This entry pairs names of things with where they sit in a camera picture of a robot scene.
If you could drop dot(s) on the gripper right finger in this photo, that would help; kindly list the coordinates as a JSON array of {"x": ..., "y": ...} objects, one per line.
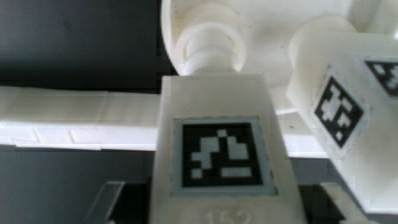
[{"x": 353, "y": 216}]

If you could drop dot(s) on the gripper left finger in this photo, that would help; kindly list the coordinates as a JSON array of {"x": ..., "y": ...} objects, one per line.
[{"x": 103, "y": 204}]

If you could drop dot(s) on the white stool leg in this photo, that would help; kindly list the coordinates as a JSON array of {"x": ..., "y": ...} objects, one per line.
[
  {"x": 343, "y": 94},
  {"x": 222, "y": 180}
]

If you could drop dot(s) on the white round stool seat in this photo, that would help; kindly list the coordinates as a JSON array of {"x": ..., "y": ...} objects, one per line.
[{"x": 259, "y": 36}]

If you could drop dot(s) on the white U-shaped fence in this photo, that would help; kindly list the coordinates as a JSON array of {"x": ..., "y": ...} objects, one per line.
[{"x": 81, "y": 120}]

